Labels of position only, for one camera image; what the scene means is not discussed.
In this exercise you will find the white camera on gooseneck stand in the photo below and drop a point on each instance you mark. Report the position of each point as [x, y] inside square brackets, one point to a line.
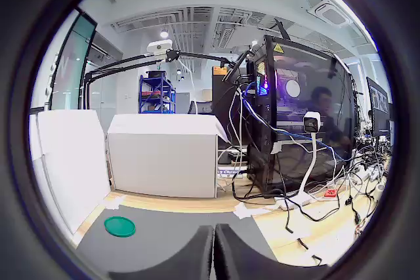
[311, 122]

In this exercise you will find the blue metal shelf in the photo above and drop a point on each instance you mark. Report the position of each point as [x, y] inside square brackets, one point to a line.
[157, 94]

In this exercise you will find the white power strip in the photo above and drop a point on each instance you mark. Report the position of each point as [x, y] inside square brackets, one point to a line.
[369, 172]

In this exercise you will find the white cardboard box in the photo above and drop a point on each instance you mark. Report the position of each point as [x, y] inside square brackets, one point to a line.
[164, 158]

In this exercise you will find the green glass door panel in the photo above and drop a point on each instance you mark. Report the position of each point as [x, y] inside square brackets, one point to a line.
[73, 60]

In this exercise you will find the small red object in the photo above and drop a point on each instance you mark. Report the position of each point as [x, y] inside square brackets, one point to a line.
[330, 192]

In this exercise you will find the black boom arm with camera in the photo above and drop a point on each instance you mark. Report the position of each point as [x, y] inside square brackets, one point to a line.
[131, 63]

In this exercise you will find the tall white partition board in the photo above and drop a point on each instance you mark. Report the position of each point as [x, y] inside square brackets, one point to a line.
[73, 162]

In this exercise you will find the black glass computer case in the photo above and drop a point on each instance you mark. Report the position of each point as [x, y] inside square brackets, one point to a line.
[295, 73]

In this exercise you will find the round green lid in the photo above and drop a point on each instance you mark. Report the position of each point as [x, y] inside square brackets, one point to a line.
[119, 226]

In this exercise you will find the dark grey mat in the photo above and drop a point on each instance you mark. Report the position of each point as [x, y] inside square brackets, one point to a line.
[160, 224]

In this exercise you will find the white tape piece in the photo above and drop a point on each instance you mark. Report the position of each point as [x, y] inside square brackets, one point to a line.
[113, 204]
[243, 211]

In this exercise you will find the black computer monitor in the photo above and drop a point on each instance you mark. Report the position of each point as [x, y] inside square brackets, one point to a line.
[379, 106]

